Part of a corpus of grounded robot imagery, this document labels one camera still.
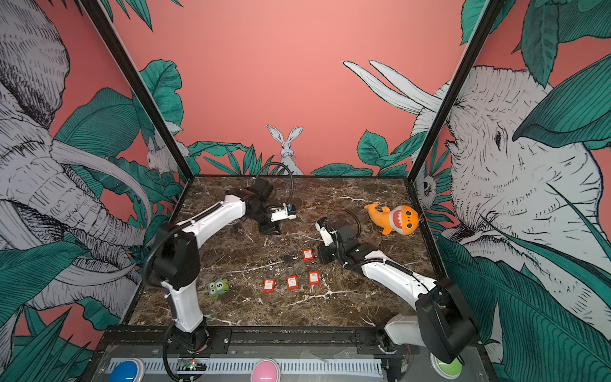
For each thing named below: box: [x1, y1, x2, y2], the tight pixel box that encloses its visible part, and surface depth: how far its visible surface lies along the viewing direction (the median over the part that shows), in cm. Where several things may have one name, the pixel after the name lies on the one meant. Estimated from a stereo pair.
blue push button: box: [108, 357, 146, 382], surface depth 69 cm
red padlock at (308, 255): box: [302, 248, 315, 263], surface depth 94 cm
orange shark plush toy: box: [363, 203, 420, 236], surface depth 99 cm
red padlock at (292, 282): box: [286, 275, 300, 291], surface depth 87 cm
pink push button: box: [250, 358, 281, 382], surface depth 69 cm
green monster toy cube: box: [208, 278, 230, 298], surface depth 85 cm
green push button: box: [429, 351, 464, 380], surface depth 70 cm
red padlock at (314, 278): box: [308, 270, 321, 286], surface depth 88 cm
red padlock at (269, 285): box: [262, 278, 276, 293], surface depth 86 cm
